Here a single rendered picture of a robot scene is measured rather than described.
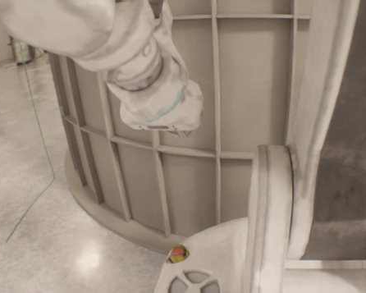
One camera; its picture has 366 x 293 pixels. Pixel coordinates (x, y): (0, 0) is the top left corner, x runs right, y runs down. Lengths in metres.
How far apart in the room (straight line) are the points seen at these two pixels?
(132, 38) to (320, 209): 0.25
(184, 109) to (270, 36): 0.45
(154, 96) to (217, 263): 0.37
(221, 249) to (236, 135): 0.35
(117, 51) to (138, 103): 0.09
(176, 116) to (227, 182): 0.58
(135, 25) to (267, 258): 0.27
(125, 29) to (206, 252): 0.47
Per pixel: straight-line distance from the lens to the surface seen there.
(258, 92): 0.76
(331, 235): 0.34
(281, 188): 0.32
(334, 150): 0.31
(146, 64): 0.24
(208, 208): 0.96
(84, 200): 1.37
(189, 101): 0.33
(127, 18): 0.19
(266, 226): 0.32
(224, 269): 0.55
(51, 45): 0.18
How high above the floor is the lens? 0.80
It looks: 27 degrees down
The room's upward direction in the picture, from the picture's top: 4 degrees counter-clockwise
